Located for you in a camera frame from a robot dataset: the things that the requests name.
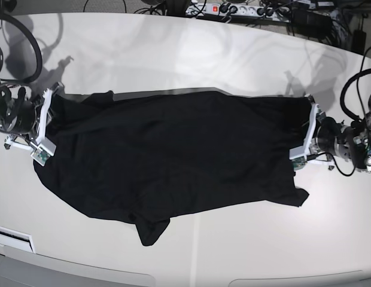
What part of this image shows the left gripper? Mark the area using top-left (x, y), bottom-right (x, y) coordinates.
top-left (303, 94), bottom-right (334, 170)

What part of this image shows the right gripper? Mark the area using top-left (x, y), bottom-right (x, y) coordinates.
top-left (4, 83), bottom-right (64, 151)

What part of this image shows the black t-shirt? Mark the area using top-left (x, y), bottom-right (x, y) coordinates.
top-left (34, 91), bottom-right (311, 246)

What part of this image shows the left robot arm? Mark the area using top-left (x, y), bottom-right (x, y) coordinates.
top-left (290, 46), bottom-right (371, 177)

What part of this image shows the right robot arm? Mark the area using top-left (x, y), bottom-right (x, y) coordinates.
top-left (0, 1), bottom-right (63, 158)

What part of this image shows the black power brick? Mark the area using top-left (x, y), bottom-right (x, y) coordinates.
top-left (291, 10), bottom-right (333, 32)

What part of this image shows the white panel at table edge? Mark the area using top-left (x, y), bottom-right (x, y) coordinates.
top-left (0, 226), bottom-right (36, 254)

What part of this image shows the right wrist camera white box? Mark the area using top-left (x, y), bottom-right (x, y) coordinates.
top-left (31, 138), bottom-right (56, 166)

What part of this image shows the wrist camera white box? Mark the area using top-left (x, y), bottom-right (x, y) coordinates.
top-left (289, 146), bottom-right (311, 172)
top-left (31, 138), bottom-right (56, 166)

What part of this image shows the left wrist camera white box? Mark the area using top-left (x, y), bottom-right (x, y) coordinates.
top-left (289, 146), bottom-right (311, 172)

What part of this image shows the white power strip red switch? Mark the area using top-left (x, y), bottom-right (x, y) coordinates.
top-left (185, 2), bottom-right (290, 23)

